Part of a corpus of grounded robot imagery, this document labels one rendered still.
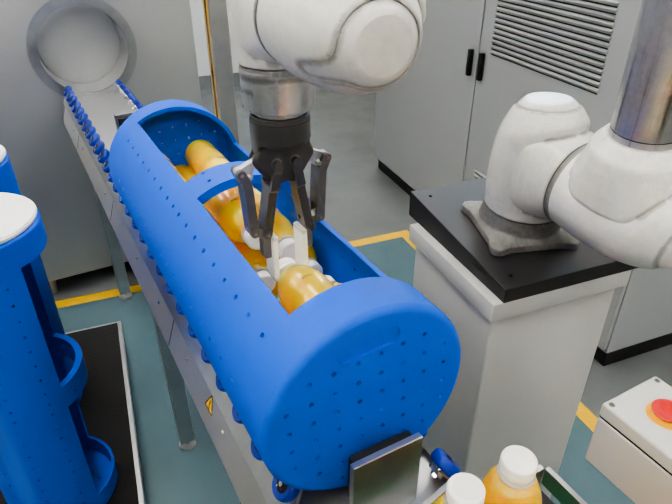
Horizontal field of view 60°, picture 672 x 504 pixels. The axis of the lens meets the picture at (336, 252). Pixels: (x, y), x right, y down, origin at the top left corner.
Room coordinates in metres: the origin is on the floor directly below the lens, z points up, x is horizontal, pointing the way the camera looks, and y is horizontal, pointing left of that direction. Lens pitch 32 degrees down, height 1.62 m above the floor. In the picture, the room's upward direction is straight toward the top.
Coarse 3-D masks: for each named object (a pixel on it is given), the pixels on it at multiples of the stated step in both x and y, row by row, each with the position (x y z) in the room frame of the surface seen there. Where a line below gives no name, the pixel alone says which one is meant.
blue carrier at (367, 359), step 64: (128, 128) 1.18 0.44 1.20; (192, 128) 1.28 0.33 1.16; (128, 192) 1.02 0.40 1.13; (192, 192) 0.84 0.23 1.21; (192, 256) 0.72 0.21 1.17; (320, 256) 0.90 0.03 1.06; (192, 320) 0.66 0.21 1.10; (256, 320) 0.54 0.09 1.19; (320, 320) 0.50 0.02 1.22; (384, 320) 0.51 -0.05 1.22; (448, 320) 0.56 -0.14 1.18; (256, 384) 0.48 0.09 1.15; (320, 384) 0.47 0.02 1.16; (384, 384) 0.51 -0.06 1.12; (448, 384) 0.56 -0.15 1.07; (256, 448) 0.47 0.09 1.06; (320, 448) 0.47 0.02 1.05
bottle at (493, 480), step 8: (488, 472) 0.43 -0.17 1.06; (496, 472) 0.42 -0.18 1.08; (488, 480) 0.42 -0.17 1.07; (496, 480) 0.41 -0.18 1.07; (504, 480) 0.40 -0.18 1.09; (536, 480) 0.41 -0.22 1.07; (488, 488) 0.41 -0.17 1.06; (496, 488) 0.40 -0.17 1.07; (504, 488) 0.40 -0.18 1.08; (512, 488) 0.40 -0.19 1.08; (520, 488) 0.39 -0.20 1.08; (528, 488) 0.40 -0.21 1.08; (536, 488) 0.40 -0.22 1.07; (488, 496) 0.40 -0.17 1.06; (496, 496) 0.40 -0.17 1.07; (504, 496) 0.39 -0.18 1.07; (512, 496) 0.39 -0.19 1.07; (520, 496) 0.39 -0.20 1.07; (528, 496) 0.39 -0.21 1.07; (536, 496) 0.40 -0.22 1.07
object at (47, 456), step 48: (0, 288) 0.97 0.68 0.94; (0, 336) 0.95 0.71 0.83; (48, 336) 1.21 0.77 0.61; (0, 384) 0.94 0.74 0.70; (48, 384) 0.99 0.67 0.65; (0, 432) 0.93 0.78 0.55; (48, 432) 0.96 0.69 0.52; (0, 480) 0.95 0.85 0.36; (48, 480) 0.94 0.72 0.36; (96, 480) 1.09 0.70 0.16
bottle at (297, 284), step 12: (288, 264) 0.69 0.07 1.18; (288, 276) 0.65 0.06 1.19; (300, 276) 0.64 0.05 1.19; (312, 276) 0.63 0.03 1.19; (324, 276) 0.65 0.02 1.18; (288, 288) 0.63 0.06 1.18; (300, 288) 0.62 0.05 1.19; (312, 288) 0.61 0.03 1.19; (324, 288) 0.61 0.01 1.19; (288, 300) 0.61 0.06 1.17; (300, 300) 0.60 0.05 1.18; (288, 312) 0.61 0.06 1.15
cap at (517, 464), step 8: (512, 448) 0.43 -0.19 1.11; (520, 448) 0.43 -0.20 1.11; (504, 456) 0.42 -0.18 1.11; (512, 456) 0.42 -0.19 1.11; (520, 456) 0.42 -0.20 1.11; (528, 456) 0.42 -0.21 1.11; (504, 464) 0.41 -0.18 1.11; (512, 464) 0.41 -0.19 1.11; (520, 464) 0.41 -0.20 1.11; (528, 464) 0.41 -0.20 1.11; (536, 464) 0.41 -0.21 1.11; (504, 472) 0.40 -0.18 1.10; (512, 472) 0.40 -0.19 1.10; (520, 472) 0.40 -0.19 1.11; (528, 472) 0.40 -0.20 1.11; (512, 480) 0.40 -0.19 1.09; (520, 480) 0.39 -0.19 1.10; (528, 480) 0.40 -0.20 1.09
